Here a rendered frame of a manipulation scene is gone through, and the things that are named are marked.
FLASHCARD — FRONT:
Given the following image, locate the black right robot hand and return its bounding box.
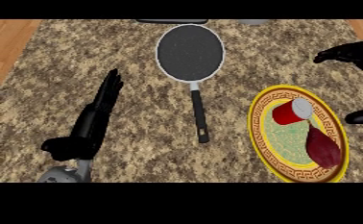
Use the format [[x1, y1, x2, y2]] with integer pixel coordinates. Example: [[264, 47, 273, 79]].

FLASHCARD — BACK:
[[311, 41, 363, 125]]

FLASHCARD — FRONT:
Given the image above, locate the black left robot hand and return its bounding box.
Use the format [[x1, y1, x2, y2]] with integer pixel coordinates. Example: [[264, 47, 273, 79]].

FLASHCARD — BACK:
[[40, 68, 125, 162]]

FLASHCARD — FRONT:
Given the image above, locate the red can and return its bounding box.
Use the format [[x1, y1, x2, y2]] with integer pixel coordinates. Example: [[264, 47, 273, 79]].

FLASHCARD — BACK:
[[271, 97, 314, 126]]

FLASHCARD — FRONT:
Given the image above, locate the yellow patterned plate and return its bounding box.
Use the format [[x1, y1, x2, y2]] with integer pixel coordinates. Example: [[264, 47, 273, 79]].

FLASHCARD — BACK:
[[246, 84, 351, 184]]

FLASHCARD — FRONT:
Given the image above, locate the black frying pan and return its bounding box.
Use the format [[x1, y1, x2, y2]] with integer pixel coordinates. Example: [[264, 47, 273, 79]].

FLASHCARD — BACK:
[[155, 23, 225, 144]]

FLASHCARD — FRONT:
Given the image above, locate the dark red vegetable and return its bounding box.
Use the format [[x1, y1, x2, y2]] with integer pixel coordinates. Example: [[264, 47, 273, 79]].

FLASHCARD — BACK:
[[305, 120, 344, 169]]

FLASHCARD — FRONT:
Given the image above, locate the dark flat appliance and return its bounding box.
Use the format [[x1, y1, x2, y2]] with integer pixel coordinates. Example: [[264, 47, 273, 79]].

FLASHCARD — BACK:
[[134, 18, 209, 25]]

